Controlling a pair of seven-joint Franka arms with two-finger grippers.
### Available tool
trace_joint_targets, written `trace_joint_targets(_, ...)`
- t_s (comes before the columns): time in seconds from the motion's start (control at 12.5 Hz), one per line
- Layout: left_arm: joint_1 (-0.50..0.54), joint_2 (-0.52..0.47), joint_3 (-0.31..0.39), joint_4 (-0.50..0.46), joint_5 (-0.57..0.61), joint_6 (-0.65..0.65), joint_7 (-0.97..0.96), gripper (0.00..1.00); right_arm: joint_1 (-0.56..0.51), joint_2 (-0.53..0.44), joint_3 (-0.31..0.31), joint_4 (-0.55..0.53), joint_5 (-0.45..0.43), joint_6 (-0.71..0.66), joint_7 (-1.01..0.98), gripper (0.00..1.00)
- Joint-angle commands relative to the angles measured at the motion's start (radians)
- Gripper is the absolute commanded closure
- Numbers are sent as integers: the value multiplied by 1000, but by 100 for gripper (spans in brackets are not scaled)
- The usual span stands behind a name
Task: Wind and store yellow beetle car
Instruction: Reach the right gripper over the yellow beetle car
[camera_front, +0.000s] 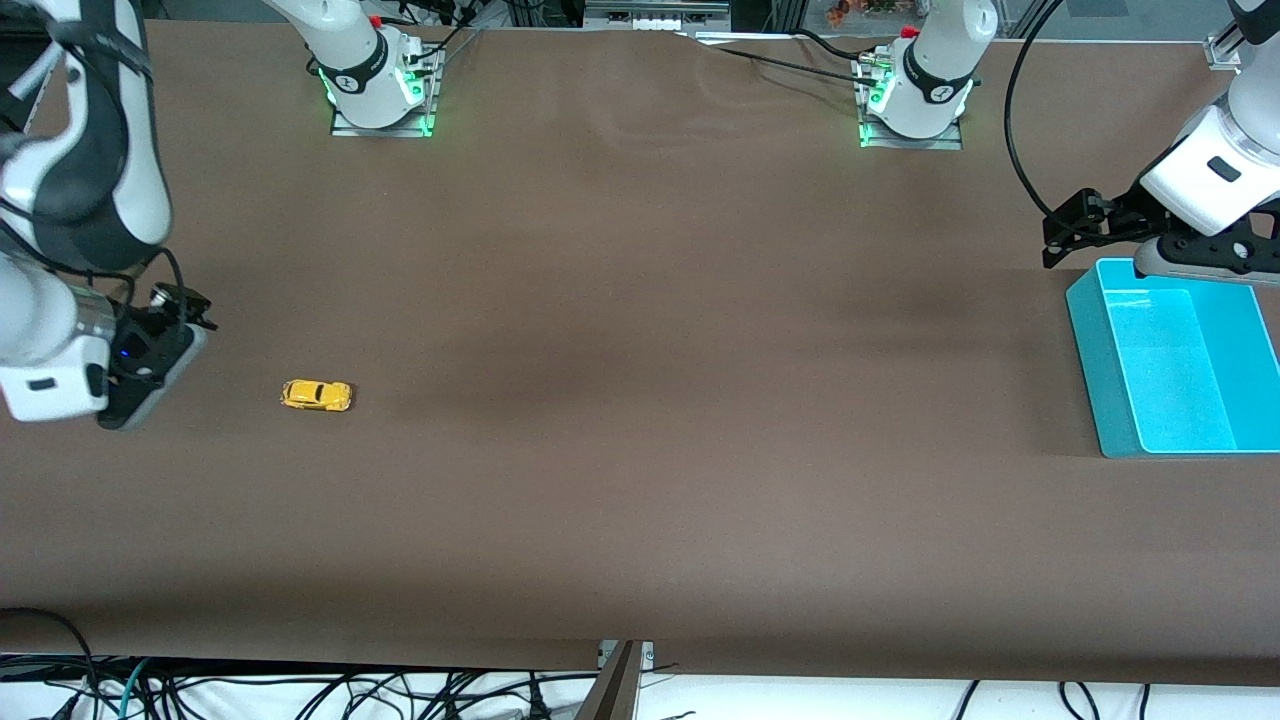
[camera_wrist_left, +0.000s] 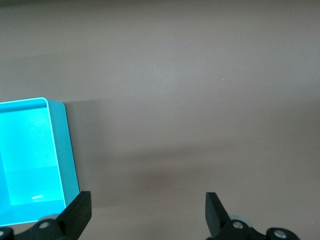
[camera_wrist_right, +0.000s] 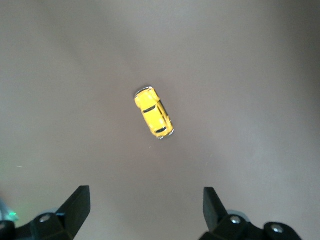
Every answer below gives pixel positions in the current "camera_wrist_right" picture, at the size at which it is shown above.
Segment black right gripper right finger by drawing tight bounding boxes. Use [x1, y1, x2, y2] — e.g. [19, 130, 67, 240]
[201, 186, 303, 240]

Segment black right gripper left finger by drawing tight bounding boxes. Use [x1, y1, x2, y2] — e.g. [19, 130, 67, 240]
[14, 185, 91, 240]

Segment yellow beetle toy car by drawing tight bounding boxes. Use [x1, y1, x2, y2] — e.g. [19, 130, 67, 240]
[134, 85, 175, 140]

